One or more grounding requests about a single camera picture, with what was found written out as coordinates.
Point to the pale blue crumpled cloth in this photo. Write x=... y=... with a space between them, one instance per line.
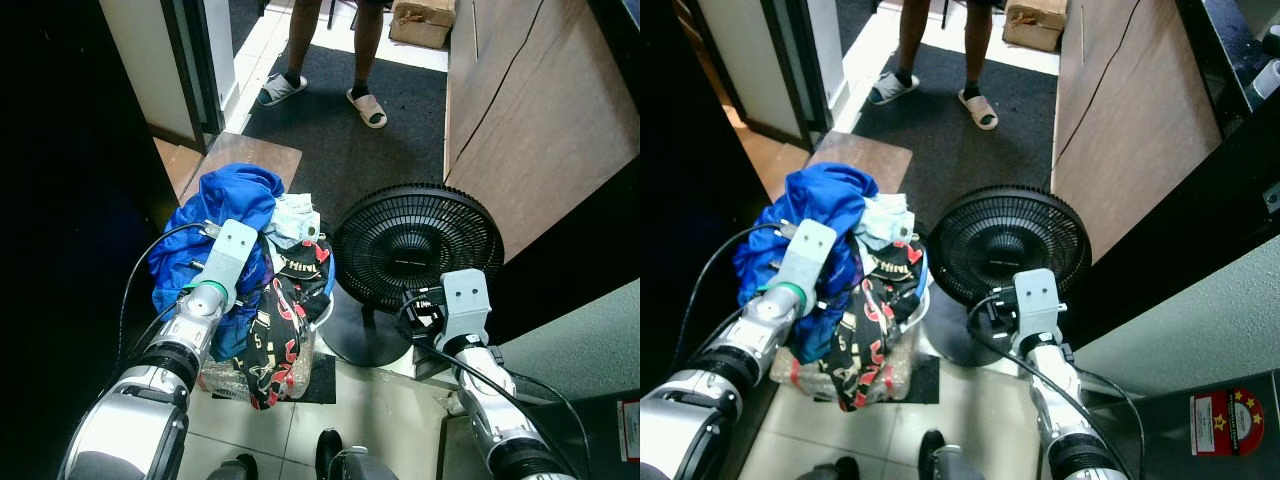
x=293 y=220
x=885 y=220

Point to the small black floor mat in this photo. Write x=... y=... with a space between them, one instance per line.
x=322 y=380
x=925 y=380

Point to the black robot legs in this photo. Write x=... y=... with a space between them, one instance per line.
x=950 y=465
x=350 y=465

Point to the brown cardboard box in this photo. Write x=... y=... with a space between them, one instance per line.
x=1035 y=22
x=422 y=22

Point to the white door with black frame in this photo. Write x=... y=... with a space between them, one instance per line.
x=740 y=55
x=150 y=60

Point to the black floor fan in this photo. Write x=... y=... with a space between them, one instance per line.
x=415 y=235
x=1005 y=235

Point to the red star sticker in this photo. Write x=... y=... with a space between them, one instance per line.
x=1228 y=422
x=630 y=430

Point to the brown wooden stool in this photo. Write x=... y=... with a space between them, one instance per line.
x=865 y=150
x=255 y=150

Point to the person's bare legs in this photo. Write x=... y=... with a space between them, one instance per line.
x=302 y=35
x=912 y=35

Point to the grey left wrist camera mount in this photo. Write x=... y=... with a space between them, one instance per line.
x=228 y=255
x=808 y=255

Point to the brown wooden cabinet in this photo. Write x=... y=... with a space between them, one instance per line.
x=1130 y=110
x=545 y=100

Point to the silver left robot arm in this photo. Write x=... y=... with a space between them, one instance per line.
x=150 y=395
x=700 y=400

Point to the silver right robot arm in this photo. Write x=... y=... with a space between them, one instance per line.
x=495 y=400
x=1060 y=400

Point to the dark grey floor mat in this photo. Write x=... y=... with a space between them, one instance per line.
x=345 y=155
x=950 y=155

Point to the grey washing machine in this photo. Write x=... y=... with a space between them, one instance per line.
x=580 y=350
x=1190 y=320

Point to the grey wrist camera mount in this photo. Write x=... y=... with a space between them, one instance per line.
x=228 y=255
x=808 y=255
x=466 y=300
x=1038 y=298

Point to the grey slipper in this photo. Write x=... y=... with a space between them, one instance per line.
x=892 y=88
x=280 y=90
x=980 y=110
x=368 y=108

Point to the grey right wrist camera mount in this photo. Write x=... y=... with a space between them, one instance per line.
x=466 y=300
x=1038 y=298

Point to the black red patterned garment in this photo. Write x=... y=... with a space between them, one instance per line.
x=875 y=320
x=285 y=320

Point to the blue garment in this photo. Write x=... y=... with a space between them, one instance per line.
x=820 y=195
x=235 y=195

